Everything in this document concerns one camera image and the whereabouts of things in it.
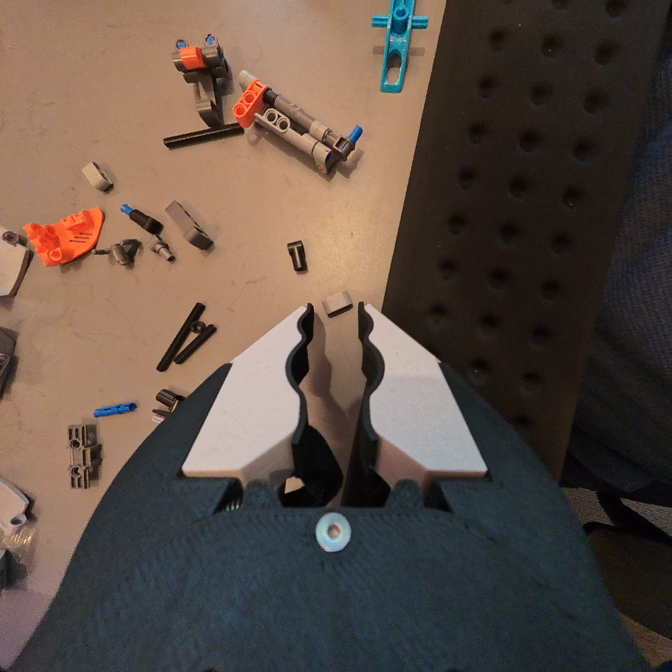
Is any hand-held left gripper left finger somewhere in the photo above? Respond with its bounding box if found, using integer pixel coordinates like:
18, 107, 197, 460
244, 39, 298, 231
181, 303, 315, 505

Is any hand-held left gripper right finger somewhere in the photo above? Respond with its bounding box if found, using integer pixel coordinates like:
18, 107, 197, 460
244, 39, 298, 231
358, 302, 488, 503

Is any dark grey connector piece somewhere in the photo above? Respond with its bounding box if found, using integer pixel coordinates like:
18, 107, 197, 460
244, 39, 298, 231
191, 68, 232, 128

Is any black grey pin connector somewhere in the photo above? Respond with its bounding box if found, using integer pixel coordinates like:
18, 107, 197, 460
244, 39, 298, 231
152, 390, 186, 421

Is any short black axle rod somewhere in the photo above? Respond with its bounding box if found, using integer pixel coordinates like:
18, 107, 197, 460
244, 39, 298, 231
173, 324, 217, 365

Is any dark grey double connector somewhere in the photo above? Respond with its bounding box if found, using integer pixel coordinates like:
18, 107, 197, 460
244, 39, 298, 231
67, 424, 103, 489

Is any grey angled connector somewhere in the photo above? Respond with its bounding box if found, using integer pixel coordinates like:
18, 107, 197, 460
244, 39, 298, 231
165, 201, 214, 250

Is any grey hook connector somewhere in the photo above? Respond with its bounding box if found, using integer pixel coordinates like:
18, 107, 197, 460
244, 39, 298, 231
93, 239, 142, 266

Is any black dimpled pad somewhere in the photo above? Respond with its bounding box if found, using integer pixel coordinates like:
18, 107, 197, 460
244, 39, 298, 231
382, 0, 672, 481

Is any black pin blue end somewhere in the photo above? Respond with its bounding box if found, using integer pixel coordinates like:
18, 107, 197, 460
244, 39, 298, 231
120, 204, 163, 235

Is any orange curved panel brick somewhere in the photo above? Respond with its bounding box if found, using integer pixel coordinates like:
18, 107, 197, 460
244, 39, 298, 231
22, 207, 106, 267

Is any grey brick assembly orange beam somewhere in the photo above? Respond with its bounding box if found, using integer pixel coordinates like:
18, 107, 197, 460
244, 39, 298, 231
232, 71, 364, 174

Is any light blue brick separator tool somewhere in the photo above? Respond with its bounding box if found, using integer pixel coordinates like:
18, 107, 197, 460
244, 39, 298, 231
372, 0, 428, 94

